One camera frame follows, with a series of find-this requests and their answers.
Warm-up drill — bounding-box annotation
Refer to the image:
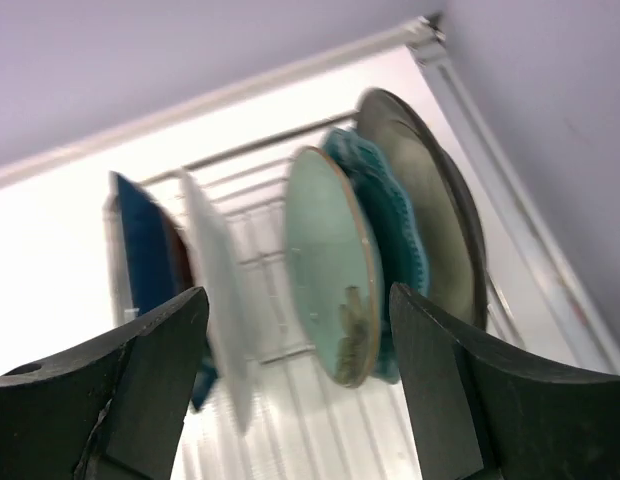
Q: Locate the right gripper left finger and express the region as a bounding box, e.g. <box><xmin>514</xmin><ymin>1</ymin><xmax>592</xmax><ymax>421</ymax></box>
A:
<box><xmin>0</xmin><ymin>287</ymin><xmax>209</xmax><ymax>479</ymax></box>

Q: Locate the metal wire dish rack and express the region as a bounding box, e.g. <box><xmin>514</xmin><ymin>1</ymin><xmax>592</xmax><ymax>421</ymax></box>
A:
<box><xmin>102</xmin><ymin>112</ymin><xmax>516</xmax><ymax>480</ymax></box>

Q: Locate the red and teal plate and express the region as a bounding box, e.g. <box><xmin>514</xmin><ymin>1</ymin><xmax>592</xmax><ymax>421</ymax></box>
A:
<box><xmin>179</xmin><ymin>170</ymin><xmax>254</xmax><ymax>433</ymax></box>

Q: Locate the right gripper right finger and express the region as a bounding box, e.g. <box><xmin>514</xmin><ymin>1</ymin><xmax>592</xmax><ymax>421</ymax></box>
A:
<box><xmin>390</xmin><ymin>284</ymin><xmax>620</xmax><ymax>479</ymax></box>

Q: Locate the light green flower plate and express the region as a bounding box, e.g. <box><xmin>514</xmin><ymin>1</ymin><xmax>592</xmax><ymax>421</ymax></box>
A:
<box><xmin>283</xmin><ymin>146</ymin><xmax>384</xmax><ymax>388</ymax></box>

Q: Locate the teal scalloped plate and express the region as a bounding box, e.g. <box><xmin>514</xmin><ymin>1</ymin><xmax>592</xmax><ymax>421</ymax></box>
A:
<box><xmin>322</xmin><ymin>128</ymin><xmax>430</xmax><ymax>384</ymax></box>

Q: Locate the cream plate with grey rim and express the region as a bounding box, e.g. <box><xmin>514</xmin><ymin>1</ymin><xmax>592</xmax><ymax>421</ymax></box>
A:
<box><xmin>356</xmin><ymin>88</ymin><xmax>488</xmax><ymax>330</ymax></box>

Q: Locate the dark blue teardrop plate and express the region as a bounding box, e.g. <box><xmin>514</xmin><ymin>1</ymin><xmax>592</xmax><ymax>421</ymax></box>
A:
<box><xmin>108</xmin><ymin>171</ymin><xmax>221</xmax><ymax>411</ymax></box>

